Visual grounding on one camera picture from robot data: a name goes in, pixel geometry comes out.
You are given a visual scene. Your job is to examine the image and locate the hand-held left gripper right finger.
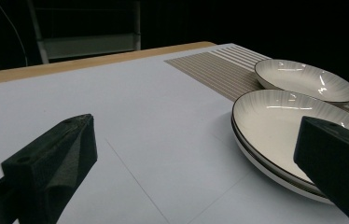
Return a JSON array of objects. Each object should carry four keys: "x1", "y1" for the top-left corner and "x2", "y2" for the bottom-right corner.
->
[{"x1": 293, "y1": 115, "x2": 349, "y2": 224}]

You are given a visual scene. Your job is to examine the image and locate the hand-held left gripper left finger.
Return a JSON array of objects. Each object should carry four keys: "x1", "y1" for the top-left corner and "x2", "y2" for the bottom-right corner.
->
[{"x1": 0, "y1": 113, "x2": 98, "y2": 224}]

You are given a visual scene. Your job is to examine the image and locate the white plate with dark rim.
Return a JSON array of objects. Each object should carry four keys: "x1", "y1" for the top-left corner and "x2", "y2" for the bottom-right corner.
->
[
  {"x1": 254, "y1": 59, "x2": 349, "y2": 105},
  {"x1": 231, "y1": 122, "x2": 335, "y2": 205},
  {"x1": 231, "y1": 89, "x2": 349, "y2": 191}
]

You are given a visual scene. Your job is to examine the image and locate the wooden table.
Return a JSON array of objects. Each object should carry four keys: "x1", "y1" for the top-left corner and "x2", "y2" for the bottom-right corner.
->
[{"x1": 0, "y1": 41, "x2": 217, "y2": 88}]

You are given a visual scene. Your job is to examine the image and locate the white table cover board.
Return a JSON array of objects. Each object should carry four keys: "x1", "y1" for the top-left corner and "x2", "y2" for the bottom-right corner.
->
[{"x1": 0, "y1": 42, "x2": 349, "y2": 224}]

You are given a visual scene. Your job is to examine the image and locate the brown striped placemat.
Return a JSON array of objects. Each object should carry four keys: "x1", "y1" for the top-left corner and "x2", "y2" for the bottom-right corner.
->
[{"x1": 164, "y1": 45, "x2": 349, "y2": 125}]

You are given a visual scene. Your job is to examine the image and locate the white metal stand frame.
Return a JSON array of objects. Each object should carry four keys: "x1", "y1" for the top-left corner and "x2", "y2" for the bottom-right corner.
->
[{"x1": 26, "y1": 0, "x2": 142, "y2": 64}]

